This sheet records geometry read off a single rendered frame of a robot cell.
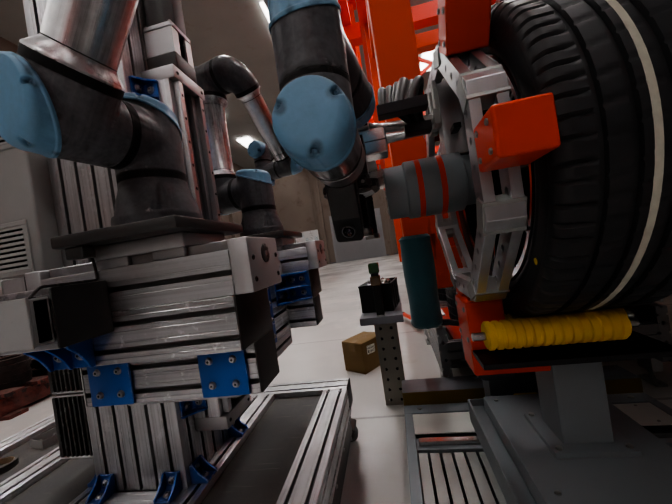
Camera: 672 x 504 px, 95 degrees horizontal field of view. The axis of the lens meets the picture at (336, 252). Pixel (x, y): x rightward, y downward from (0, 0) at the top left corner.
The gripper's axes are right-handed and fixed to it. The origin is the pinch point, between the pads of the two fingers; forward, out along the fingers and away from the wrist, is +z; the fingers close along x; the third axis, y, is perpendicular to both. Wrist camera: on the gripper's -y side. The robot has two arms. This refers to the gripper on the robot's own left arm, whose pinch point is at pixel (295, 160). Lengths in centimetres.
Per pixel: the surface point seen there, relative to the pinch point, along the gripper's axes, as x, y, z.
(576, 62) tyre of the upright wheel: 97, 18, -93
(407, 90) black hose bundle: 74, 14, -86
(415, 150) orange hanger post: 65, 7, -18
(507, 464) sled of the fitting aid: 93, 97, -62
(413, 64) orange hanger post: 65, -26, -17
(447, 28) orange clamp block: 81, 4, -85
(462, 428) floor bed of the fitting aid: 82, 106, -37
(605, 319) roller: 107, 57, -74
